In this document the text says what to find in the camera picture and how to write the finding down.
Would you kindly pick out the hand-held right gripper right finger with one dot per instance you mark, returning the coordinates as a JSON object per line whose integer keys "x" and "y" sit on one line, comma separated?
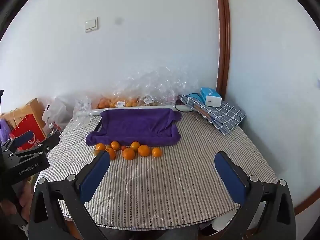
{"x": 230, "y": 177}

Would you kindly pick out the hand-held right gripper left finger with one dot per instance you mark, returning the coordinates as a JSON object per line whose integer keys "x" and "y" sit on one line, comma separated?
{"x": 96, "y": 177}

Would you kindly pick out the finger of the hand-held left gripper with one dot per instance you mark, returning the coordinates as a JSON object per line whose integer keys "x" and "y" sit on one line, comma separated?
{"x": 23, "y": 138}
{"x": 50, "y": 142}

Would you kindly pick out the large orange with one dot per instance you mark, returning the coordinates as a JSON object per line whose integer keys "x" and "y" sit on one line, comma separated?
{"x": 128, "y": 153}

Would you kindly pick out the purple towel-lined tray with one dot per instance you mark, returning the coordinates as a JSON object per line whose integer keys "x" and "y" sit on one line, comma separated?
{"x": 137, "y": 125}

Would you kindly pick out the person's left hand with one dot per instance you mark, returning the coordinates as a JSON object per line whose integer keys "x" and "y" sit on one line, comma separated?
{"x": 26, "y": 192}

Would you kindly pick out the red paper bag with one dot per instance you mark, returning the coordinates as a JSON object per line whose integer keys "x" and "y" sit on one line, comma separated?
{"x": 25, "y": 130}

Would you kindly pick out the small bottle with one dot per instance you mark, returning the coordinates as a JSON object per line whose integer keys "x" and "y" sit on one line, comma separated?
{"x": 51, "y": 127}

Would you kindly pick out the purple fluffy item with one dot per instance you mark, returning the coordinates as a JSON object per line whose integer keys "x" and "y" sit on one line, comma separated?
{"x": 3, "y": 132}

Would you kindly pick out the white plastic bag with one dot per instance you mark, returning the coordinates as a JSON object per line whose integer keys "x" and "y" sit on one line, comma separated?
{"x": 53, "y": 110}

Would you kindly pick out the small clear plastic bag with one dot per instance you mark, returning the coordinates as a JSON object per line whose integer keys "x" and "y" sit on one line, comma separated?
{"x": 82, "y": 105}

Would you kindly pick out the folded blue checked cloth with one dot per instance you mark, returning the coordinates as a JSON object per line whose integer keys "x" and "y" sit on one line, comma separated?
{"x": 220, "y": 116}

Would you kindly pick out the clear bag of oranges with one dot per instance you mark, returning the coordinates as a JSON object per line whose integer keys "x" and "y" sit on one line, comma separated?
{"x": 117, "y": 102}

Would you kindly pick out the brown wooden trim strip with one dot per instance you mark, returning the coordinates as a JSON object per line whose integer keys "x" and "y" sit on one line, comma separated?
{"x": 307, "y": 200}

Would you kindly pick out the black rimmed round object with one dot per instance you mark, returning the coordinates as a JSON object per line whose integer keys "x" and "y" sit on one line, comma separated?
{"x": 181, "y": 109}

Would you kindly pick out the blue and white tissue box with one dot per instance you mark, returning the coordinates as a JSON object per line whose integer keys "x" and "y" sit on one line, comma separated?
{"x": 210, "y": 96}

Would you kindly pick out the clear bag of brown fruit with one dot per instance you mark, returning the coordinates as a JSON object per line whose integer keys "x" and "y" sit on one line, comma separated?
{"x": 151, "y": 100}

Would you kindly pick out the crumpled clear plastic bag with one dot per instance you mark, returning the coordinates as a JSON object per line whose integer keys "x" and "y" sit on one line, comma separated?
{"x": 155, "y": 82}

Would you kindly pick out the white light switch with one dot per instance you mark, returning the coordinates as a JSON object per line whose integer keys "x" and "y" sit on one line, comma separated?
{"x": 91, "y": 24}

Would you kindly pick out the brown wooden door frame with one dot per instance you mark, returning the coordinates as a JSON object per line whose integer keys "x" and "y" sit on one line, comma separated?
{"x": 223, "y": 42}

